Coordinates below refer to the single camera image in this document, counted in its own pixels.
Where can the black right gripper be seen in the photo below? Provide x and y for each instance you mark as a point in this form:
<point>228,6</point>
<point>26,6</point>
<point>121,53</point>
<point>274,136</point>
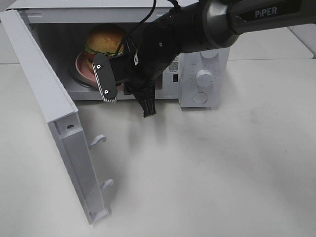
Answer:
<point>138,70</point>

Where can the white timer knob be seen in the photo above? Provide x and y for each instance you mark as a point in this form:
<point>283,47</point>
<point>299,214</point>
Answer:
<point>204,78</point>

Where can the burger with lettuce and tomato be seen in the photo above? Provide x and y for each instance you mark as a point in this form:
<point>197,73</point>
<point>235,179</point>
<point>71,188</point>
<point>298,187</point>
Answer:
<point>103,38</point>

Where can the pink round plate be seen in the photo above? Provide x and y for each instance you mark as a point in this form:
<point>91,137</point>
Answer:
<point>85,74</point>

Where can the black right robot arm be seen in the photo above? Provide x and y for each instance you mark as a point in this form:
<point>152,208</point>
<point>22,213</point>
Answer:
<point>204,25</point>

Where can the white warning label sticker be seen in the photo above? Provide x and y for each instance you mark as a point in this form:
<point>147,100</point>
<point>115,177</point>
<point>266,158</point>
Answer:
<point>174,67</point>

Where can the white microwave oven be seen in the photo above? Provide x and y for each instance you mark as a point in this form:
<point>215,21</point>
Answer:
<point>60,27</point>

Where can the upper white power knob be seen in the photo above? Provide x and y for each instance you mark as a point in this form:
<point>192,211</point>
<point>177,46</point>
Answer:
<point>208,54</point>

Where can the glass microwave turntable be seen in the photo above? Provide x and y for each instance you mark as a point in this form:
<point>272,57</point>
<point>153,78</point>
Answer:
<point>75,75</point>

